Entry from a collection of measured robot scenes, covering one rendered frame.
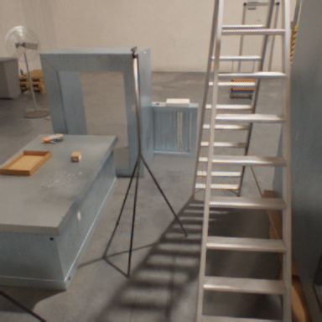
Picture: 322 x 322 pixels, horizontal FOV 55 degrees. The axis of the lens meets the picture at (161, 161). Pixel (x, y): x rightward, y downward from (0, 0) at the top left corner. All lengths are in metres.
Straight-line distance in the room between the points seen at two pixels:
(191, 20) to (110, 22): 2.82
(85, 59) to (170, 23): 7.79
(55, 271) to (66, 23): 10.65
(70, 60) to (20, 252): 2.23
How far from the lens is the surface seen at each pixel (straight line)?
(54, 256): 2.54
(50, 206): 2.55
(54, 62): 3.98
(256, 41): 11.37
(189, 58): 11.41
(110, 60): 3.71
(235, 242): 1.80
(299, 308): 2.50
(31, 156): 3.47
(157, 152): 4.66
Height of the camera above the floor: 2.00
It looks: 26 degrees down
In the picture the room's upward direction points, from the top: 1 degrees counter-clockwise
